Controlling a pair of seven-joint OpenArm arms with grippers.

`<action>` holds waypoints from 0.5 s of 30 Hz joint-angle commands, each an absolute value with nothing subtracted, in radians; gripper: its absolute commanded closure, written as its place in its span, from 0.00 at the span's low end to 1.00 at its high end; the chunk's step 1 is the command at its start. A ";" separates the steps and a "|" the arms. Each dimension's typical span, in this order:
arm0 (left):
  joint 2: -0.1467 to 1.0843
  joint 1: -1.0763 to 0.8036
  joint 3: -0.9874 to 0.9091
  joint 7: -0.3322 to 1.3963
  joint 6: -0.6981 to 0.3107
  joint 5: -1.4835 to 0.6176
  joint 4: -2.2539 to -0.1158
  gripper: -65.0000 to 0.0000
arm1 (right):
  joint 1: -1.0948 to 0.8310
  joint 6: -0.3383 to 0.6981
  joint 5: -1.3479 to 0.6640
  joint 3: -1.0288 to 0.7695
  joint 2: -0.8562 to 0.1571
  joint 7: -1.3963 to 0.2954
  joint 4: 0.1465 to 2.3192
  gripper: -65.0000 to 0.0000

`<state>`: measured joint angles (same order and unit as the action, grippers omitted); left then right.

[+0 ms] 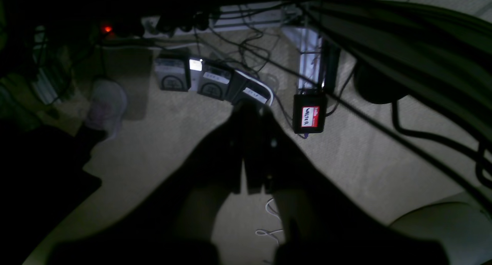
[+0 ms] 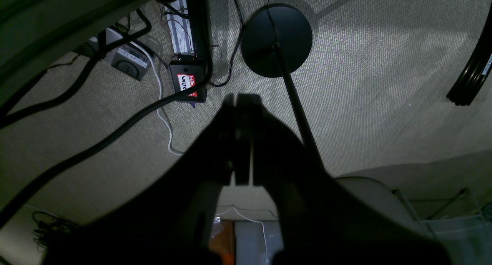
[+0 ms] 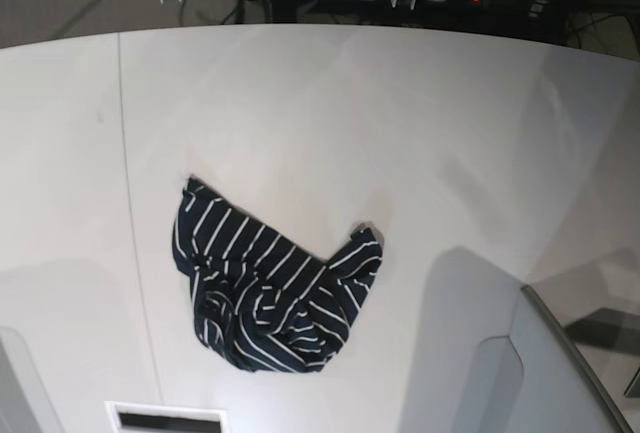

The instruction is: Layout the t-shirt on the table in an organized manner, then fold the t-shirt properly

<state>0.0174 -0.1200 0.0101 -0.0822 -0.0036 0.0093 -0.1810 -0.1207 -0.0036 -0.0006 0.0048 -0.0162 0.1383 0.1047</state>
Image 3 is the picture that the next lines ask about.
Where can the navy white striped t-shirt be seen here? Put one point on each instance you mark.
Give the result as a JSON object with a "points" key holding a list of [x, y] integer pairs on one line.
{"points": [[259, 301]]}

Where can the grey monitor edge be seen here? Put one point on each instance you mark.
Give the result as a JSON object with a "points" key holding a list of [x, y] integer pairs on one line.
{"points": [[579, 364]]}

